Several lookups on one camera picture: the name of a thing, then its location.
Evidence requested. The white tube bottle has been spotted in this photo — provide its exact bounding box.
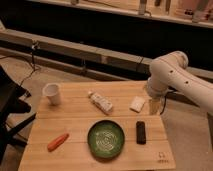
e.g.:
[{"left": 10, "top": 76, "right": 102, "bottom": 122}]
[{"left": 88, "top": 91, "right": 113, "bottom": 114}]

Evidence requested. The black cable on floor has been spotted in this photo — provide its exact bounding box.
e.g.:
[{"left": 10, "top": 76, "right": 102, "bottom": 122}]
[{"left": 0, "top": 54, "right": 43, "bottom": 88}]

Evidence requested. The orange carrot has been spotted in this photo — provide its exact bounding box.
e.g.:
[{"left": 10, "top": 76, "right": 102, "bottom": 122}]
[{"left": 47, "top": 133, "right": 69, "bottom": 152}]

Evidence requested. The green ceramic bowl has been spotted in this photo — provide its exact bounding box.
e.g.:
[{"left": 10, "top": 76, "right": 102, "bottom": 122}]
[{"left": 87, "top": 120, "right": 125, "bottom": 160}]

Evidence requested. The black rectangular remote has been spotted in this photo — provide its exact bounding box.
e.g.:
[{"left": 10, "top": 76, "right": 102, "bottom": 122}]
[{"left": 136, "top": 121, "right": 146, "bottom": 144}]

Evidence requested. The black chair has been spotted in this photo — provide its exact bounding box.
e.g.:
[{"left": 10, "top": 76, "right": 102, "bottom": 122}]
[{"left": 0, "top": 65, "right": 35, "bottom": 163}]

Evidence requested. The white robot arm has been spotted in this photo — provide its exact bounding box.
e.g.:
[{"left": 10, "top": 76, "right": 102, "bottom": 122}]
[{"left": 147, "top": 51, "right": 213, "bottom": 115}]

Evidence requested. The white sponge block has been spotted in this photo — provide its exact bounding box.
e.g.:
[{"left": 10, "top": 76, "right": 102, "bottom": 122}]
[{"left": 130, "top": 96, "right": 145, "bottom": 113}]

